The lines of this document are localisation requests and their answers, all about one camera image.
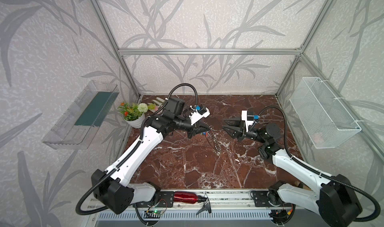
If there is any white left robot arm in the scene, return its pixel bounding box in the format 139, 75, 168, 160
92, 98, 210, 215

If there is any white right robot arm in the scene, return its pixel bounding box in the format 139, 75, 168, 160
223, 118, 362, 227

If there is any beige and grey garden glove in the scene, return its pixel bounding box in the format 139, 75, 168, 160
148, 97, 165, 112

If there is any white ribbed plant pot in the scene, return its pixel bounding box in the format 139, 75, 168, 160
124, 113, 146, 129

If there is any artificial green plant with flowers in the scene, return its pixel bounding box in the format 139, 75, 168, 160
118, 103, 158, 121

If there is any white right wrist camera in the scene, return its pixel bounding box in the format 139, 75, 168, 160
241, 110, 260, 132

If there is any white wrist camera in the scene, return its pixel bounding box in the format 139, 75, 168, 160
189, 106, 210, 126
241, 110, 260, 132

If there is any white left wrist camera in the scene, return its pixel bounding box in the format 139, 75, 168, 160
189, 106, 210, 126

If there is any white wire mesh basket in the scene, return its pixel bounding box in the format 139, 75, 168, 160
290, 77, 362, 149

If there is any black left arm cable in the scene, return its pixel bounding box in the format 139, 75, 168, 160
74, 83, 199, 216

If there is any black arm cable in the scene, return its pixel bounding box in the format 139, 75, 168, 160
254, 105, 381, 222
74, 83, 199, 216

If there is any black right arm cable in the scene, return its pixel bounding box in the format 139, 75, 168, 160
254, 105, 381, 222

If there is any clear plastic wall tray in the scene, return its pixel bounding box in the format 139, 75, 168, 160
42, 81, 120, 150

